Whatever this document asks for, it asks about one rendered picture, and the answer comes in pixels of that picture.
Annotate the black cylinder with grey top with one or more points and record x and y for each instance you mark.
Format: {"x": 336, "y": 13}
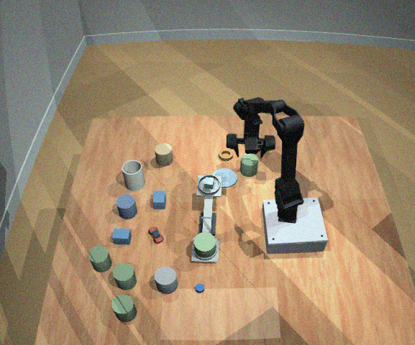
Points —
{"x": 166, "y": 280}

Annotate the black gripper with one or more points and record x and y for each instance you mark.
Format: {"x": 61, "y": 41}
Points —
{"x": 233, "y": 141}

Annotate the small red toy car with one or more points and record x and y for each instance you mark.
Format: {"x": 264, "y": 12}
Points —
{"x": 157, "y": 237}

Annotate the pale green cube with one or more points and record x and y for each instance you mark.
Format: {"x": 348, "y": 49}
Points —
{"x": 209, "y": 183}

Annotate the small blue cylinder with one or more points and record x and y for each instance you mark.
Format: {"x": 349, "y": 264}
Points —
{"x": 199, "y": 288}

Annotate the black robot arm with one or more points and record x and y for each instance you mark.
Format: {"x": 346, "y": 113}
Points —
{"x": 290, "y": 129}

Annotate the light blue round dish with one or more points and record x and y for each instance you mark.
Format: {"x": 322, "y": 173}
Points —
{"x": 229, "y": 177}

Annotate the dark blue cylinder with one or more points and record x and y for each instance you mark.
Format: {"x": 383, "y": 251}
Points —
{"x": 126, "y": 206}

